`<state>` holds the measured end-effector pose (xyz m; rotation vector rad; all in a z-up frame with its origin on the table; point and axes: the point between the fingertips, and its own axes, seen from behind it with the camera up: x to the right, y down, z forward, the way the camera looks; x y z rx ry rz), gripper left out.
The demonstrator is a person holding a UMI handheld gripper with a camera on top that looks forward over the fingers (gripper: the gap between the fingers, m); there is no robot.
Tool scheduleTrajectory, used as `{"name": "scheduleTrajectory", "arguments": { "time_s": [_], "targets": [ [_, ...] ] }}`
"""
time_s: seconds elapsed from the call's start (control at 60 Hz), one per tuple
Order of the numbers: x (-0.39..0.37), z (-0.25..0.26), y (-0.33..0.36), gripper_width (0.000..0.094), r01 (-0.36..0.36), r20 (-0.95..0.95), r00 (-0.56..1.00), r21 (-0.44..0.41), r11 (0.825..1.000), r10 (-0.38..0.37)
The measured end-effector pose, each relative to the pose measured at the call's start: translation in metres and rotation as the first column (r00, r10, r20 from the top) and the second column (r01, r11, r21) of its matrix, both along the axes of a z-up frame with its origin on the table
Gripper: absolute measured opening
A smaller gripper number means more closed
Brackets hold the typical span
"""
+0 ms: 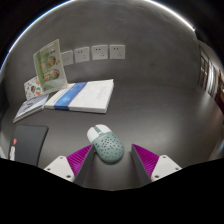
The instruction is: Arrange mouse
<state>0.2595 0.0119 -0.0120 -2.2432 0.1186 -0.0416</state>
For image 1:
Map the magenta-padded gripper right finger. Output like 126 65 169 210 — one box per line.
130 143 183 187

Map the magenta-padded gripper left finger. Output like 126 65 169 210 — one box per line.
43 143 97 188

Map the green white perforated computer mouse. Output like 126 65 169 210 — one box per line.
86 123 126 165

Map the dark grey mouse pad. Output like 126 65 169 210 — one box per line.
7 124 50 167

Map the grey patterned booklet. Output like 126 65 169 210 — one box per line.
12 93 50 124

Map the white book with blue stripe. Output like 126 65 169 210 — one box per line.
43 78 115 115

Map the small white illustrated card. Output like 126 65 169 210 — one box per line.
23 75 44 101

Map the green standing brochure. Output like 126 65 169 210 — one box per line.
32 38 70 96

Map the glass door frame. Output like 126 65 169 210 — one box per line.
198 41 224 114

